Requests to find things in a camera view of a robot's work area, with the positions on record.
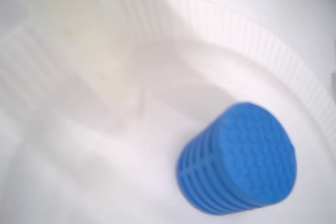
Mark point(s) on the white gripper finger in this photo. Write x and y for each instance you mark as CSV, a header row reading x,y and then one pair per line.
x,y
99,64

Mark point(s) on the blue cylinder block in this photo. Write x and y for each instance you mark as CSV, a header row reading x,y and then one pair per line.
x,y
241,161

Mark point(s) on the white disposable plate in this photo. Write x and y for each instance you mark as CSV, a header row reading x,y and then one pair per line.
x,y
189,64

